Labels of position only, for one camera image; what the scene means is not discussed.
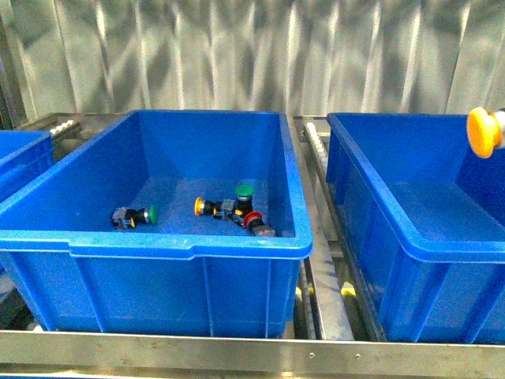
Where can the white roller track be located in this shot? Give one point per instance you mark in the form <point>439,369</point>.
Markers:
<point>317,145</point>

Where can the green push button upright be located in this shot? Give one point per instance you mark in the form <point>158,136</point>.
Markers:
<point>244,199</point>

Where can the yellow mushroom push button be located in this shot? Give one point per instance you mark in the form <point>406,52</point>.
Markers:
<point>485,131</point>

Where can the yellow push button lying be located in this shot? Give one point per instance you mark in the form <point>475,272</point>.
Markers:
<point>219,210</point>

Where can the blue bin with buttons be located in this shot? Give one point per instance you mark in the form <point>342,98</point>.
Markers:
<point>187,275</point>

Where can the green push button lying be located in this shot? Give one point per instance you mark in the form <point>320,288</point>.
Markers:
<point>124,218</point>

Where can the blue bin right of buttons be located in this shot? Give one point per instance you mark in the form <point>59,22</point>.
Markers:
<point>423,217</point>

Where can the blue ribbed bin far left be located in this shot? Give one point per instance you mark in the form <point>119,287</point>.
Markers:
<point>25,155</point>

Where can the small red push button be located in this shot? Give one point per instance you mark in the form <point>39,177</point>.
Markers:
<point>254,223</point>

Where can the steel shelf front rail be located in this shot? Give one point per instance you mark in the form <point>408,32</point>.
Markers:
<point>297,356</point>

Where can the steel divider rail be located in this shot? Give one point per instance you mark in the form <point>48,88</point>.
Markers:
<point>320,288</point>

